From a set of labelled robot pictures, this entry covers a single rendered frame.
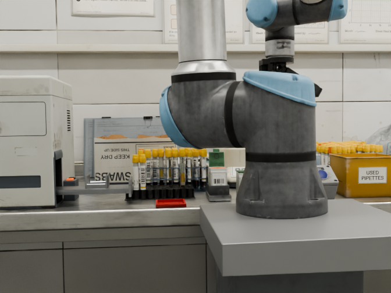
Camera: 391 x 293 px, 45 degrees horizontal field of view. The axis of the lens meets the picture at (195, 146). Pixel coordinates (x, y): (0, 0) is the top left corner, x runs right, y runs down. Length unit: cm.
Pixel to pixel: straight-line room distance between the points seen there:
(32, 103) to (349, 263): 76
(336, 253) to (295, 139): 20
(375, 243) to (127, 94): 124
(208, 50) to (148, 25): 95
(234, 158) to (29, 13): 90
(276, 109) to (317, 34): 112
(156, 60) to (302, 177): 108
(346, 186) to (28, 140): 76
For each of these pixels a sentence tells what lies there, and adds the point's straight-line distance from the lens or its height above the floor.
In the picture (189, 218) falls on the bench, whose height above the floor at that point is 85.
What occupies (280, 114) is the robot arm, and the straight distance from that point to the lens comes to 74.
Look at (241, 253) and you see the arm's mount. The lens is 60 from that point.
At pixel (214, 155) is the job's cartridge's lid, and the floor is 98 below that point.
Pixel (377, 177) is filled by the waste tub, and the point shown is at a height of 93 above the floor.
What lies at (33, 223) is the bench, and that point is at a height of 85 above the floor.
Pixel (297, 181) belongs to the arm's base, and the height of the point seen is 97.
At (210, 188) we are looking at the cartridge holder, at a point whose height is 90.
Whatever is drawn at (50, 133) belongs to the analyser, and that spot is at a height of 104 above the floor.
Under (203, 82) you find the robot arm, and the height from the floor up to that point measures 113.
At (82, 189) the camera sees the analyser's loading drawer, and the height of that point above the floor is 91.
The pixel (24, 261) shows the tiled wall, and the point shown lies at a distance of 185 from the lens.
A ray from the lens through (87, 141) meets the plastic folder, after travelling 172.
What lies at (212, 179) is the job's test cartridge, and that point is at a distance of 115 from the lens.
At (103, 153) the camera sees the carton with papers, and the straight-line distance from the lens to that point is 139.
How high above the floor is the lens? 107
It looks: 3 degrees down
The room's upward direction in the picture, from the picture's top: 1 degrees counter-clockwise
